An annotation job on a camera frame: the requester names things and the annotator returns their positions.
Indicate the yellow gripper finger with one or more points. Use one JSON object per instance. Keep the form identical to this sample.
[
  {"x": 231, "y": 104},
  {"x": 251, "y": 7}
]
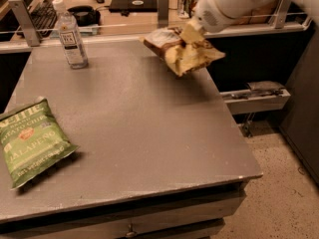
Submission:
[{"x": 192, "y": 33}]

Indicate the brown chip bag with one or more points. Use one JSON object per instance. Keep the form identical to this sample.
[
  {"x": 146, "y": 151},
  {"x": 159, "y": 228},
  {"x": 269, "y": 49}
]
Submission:
[{"x": 178, "y": 55}]

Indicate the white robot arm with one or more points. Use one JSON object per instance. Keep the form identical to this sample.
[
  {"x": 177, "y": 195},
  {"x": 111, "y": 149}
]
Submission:
[{"x": 215, "y": 15}]

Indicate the clear plastic water bottle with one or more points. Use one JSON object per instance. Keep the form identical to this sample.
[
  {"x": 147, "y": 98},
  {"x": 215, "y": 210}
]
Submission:
[{"x": 70, "y": 36}]

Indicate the green jalapeno chip bag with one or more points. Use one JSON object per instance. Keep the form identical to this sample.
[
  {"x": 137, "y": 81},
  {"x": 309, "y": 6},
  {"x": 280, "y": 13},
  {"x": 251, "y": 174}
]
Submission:
[{"x": 32, "y": 141}]

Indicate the metal can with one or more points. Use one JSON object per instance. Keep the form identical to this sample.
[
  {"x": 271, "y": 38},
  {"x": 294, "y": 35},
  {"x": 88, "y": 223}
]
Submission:
[{"x": 184, "y": 8}]

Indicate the black laptop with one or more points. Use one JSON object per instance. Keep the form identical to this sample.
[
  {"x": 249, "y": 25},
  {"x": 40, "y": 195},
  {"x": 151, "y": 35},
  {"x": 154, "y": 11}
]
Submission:
[{"x": 134, "y": 5}]

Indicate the grey open drawer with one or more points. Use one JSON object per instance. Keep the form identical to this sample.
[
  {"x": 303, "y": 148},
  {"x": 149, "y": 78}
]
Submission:
[{"x": 258, "y": 97}]

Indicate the black headphones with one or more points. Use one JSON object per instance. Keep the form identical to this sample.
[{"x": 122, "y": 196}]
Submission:
[{"x": 85, "y": 15}]

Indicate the black keyboard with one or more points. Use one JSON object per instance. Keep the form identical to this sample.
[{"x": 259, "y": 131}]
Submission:
[{"x": 44, "y": 17}]

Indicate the drawer knob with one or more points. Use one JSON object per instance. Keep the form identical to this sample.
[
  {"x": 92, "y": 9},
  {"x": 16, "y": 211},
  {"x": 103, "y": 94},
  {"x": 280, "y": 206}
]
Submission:
[{"x": 131, "y": 233}]

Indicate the middle metal rail bracket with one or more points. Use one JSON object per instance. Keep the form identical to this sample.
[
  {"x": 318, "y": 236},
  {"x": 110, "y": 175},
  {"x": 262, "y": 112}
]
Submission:
[{"x": 163, "y": 13}]

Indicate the metal rail bracket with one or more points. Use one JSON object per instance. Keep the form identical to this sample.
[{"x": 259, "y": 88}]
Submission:
[
  {"x": 22, "y": 15},
  {"x": 163, "y": 13},
  {"x": 280, "y": 14}
]

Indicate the right metal rail bracket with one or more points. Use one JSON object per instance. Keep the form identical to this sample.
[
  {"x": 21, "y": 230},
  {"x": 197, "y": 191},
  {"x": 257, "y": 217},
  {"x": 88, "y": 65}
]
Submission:
[{"x": 280, "y": 14}]

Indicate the left metal rail bracket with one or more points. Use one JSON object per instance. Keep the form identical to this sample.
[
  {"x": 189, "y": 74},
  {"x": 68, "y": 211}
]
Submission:
[{"x": 22, "y": 15}]

